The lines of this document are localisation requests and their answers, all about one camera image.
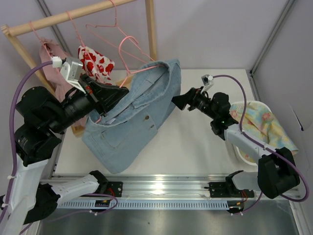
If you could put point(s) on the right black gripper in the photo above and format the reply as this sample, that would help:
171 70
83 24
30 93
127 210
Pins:
191 98

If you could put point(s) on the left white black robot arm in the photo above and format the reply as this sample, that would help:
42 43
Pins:
45 118

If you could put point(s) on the white slotted cable duct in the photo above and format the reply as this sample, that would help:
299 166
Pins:
121 204

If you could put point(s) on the pink hanger with dress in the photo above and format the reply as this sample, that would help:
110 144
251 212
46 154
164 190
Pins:
41 41

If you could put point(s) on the pastel floral cloth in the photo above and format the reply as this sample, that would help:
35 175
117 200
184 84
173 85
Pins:
276 135

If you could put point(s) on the white perforated plastic basket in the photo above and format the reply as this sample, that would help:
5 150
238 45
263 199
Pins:
252 123

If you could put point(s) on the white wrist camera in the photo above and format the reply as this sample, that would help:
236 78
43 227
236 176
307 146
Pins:
70 69
208 82

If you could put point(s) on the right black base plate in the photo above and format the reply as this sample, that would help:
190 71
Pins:
227 190

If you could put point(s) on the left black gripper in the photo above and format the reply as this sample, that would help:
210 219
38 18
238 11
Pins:
93 93

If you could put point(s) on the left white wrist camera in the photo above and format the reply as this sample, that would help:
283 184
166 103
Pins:
70 69

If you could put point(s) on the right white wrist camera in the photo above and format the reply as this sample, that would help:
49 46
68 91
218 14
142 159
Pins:
208 82

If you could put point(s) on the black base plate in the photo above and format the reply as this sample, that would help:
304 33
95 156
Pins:
111 188
227 190

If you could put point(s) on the wooden clothes rack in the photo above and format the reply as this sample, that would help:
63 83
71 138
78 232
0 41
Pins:
11 33

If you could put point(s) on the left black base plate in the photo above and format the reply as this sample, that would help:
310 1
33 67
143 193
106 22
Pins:
111 188

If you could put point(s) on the pink wire hanger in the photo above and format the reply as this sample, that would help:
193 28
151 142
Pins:
130 74

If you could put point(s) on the light blue denim skirt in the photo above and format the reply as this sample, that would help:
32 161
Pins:
117 138

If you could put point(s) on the red floral white garment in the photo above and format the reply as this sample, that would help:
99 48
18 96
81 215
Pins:
96 66

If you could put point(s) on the aluminium mounting rail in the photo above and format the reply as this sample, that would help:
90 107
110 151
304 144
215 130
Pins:
165 187

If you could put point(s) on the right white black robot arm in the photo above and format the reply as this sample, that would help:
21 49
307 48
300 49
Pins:
275 174

